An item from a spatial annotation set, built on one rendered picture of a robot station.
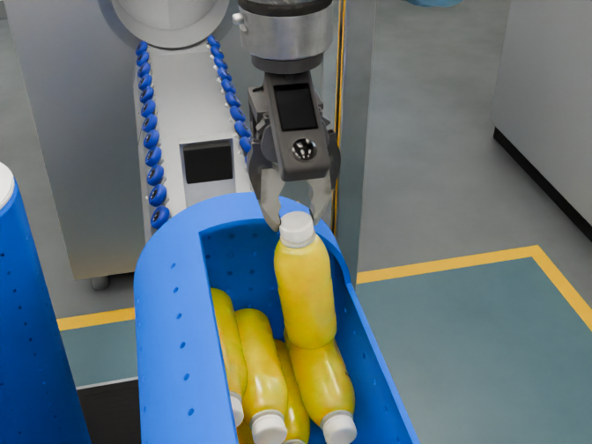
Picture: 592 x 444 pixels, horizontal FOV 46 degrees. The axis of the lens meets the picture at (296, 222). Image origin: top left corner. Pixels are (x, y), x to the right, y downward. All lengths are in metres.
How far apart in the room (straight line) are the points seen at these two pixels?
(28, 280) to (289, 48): 0.88
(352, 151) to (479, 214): 1.57
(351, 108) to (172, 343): 0.87
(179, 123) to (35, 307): 0.56
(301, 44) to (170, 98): 1.19
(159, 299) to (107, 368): 1.59
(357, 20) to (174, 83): 0.66
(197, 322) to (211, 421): 0.12
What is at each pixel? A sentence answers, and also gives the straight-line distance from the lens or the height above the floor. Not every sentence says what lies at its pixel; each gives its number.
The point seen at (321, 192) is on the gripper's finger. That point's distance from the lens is 0.76.
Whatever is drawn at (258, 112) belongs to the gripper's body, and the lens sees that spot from 0.71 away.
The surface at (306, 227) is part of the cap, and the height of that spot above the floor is 1.26.
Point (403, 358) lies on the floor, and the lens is 2.36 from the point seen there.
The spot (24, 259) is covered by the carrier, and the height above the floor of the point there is 0.90.
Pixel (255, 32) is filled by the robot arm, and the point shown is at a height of 1.48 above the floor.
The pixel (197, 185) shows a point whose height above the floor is 0.99.
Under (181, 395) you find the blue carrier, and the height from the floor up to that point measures 1.20.
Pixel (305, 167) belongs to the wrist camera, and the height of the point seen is 1.38.
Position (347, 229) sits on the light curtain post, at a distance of 1.66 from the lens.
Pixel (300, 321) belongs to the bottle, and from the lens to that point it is 0.85.
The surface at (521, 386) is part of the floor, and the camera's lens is 2.36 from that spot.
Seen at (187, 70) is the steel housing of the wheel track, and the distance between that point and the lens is 1.97.
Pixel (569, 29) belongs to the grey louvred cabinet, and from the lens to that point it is 2.97.
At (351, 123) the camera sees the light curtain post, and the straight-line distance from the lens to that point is 1.50.
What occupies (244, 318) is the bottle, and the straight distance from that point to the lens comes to 0.90.
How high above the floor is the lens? 1.72
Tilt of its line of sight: 36 degrees down
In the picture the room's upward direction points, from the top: straight up
